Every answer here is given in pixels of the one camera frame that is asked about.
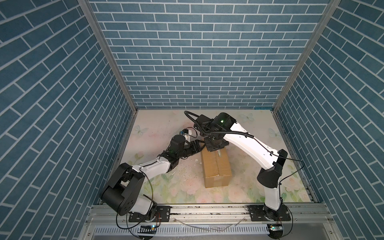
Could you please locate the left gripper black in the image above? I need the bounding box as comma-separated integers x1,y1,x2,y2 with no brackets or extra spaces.
176,139,204,160

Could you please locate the brown cardboard express box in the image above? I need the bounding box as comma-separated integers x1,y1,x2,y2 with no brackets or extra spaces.
201,148,232,188

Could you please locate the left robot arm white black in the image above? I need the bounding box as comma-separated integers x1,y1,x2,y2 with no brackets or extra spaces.
100,135,205,221

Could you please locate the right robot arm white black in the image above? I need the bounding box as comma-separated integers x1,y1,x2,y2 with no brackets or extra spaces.
200,113,288,212

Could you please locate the left controller board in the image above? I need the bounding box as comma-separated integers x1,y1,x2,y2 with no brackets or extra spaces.
138,225,158,240

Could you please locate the controller board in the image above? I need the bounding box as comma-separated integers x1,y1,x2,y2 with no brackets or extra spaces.
138,225,158,240
267,224,284,240

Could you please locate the right controller board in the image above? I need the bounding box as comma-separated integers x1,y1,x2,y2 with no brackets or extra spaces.
267,224,284,240

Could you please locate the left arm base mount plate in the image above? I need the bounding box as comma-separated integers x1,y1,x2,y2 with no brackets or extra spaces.
128,206,171,223

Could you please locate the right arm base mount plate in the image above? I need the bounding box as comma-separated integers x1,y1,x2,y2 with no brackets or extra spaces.
246,204,292,222

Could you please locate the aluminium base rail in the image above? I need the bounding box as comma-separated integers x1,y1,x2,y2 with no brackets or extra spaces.
85,203,335,228

